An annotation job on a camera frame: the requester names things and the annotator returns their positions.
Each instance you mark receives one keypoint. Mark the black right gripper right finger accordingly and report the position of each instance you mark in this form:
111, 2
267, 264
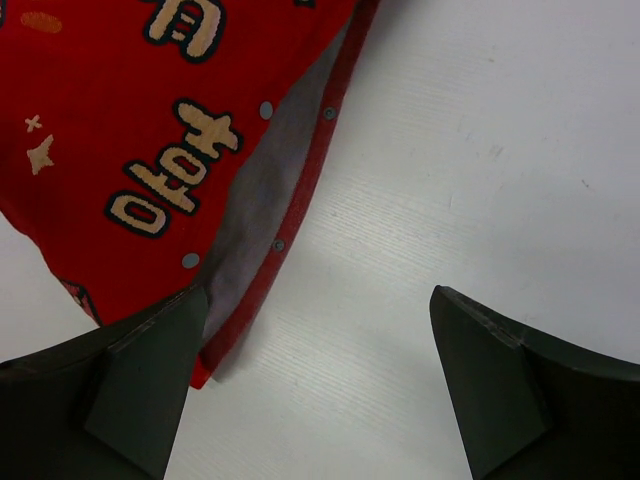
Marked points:
532, 406

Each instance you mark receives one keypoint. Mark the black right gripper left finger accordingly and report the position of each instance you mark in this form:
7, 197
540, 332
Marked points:
106, 404

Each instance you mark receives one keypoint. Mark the red printed pillowcase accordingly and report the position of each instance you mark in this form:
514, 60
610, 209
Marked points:
150, 145

